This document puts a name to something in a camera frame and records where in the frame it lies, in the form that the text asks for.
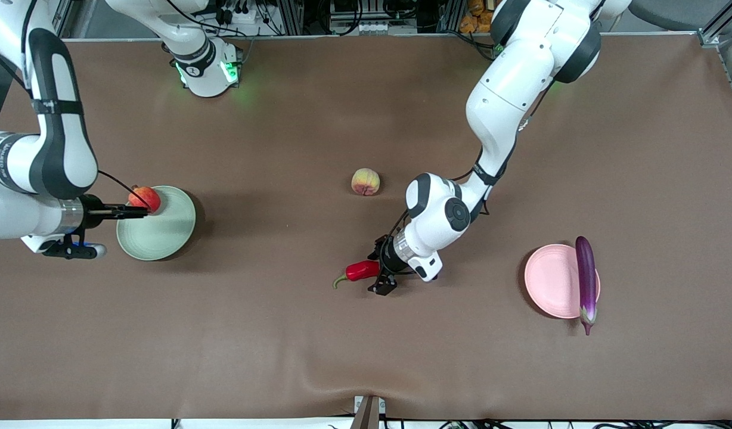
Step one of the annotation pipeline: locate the red pomegranate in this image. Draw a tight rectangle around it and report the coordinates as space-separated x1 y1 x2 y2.
128 185 162 213

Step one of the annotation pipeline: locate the red chili pepper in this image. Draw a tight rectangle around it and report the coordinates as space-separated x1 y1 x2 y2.
333 260 381 290

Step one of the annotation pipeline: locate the yellow pink peach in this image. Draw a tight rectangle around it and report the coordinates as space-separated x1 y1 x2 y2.
351 168 381 197

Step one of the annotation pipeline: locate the long purple eggplant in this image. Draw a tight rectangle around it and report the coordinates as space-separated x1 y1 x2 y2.
575 236 598 336

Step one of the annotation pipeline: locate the pale green plate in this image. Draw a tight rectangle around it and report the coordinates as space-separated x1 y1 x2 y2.
116 186 197 262

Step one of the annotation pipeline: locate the brown table cloth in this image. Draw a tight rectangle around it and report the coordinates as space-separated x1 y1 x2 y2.
0 35 732 421

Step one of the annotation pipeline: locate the pink plate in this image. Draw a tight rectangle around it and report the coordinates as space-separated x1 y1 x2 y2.
525 244 601 319

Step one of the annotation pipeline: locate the white power strip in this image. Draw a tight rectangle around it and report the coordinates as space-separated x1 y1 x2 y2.
214 0 271 27

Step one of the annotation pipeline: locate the bag of orange snacks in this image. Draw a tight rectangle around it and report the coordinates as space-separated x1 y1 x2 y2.
460 0 504 34

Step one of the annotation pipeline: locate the grey chair seat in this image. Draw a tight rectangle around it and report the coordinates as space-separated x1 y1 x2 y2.
631 0 732 30

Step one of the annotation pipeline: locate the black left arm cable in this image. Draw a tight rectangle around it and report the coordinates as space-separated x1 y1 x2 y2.
375 170 492 263

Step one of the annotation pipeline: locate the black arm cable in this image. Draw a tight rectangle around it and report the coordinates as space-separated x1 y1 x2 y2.
97 170 147 208
375 170 492 263

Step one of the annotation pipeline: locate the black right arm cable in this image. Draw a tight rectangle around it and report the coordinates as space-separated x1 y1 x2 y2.
97 170 147 208

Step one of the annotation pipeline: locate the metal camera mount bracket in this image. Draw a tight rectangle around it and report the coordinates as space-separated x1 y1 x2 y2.
351 395 386 429

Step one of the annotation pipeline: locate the aluminium frame rail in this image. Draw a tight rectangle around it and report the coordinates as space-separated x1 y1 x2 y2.
697 0 732 123

